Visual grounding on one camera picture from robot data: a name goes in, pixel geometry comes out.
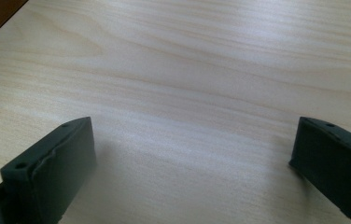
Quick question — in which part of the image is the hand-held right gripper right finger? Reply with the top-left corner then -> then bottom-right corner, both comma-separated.
288,116 -> 351,224

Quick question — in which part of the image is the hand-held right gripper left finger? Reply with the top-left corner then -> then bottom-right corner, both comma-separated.
0,116 -> 98,224

